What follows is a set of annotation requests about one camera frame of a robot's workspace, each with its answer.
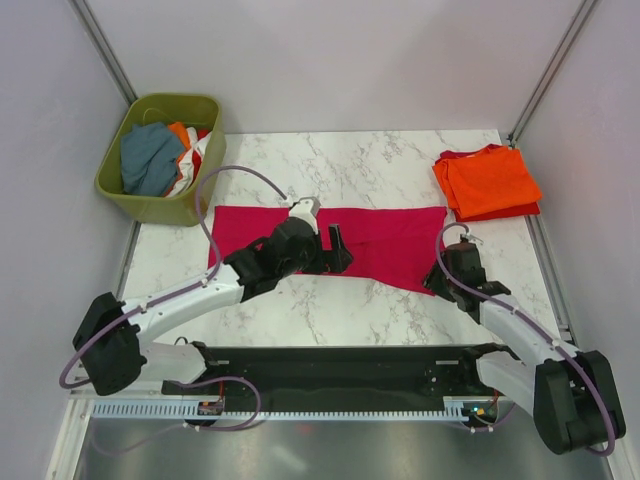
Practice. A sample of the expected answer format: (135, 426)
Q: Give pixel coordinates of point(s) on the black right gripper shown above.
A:
(432, 280)

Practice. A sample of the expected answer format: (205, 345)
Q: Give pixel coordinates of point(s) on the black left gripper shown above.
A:
(335, 261)

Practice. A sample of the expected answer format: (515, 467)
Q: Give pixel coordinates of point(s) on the magenta t shirt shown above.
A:
(396, 247)

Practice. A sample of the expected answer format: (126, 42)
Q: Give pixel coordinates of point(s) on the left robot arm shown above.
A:
(114, 336)

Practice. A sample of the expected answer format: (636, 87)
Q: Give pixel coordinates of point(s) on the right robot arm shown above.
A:
(570, 394)

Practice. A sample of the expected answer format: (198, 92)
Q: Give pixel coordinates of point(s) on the folded orange t shirt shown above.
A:
(485, 182)

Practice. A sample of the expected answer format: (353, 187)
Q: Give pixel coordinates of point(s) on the folded red t shirt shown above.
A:
(520, 210)

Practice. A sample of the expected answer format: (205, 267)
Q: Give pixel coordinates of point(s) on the olive green plastic bin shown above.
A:
(192, 110)

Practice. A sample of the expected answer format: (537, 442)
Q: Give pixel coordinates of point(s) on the grey blue t shirt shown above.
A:
(149, 155)

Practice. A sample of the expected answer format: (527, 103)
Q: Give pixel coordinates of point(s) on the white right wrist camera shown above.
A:
(468, 237)

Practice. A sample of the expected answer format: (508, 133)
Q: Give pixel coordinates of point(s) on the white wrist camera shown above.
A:
(305, 209)
(468, 237)

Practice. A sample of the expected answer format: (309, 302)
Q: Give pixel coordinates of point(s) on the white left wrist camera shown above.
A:
(305, 209)

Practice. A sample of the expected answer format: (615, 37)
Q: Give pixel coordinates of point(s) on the white slotted cable duct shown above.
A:
(453, 411)

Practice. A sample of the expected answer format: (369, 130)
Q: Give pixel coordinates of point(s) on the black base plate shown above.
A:
(340, 379)

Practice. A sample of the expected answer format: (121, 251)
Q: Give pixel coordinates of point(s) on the right aluminium frame post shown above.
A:
(570, 37)

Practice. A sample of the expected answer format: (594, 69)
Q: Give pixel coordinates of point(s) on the aluminium frame post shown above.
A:
(101, 44)
(570, 37)

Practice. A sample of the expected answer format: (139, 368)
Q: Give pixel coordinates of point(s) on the left aluminium frame post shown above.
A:
(101, 44)

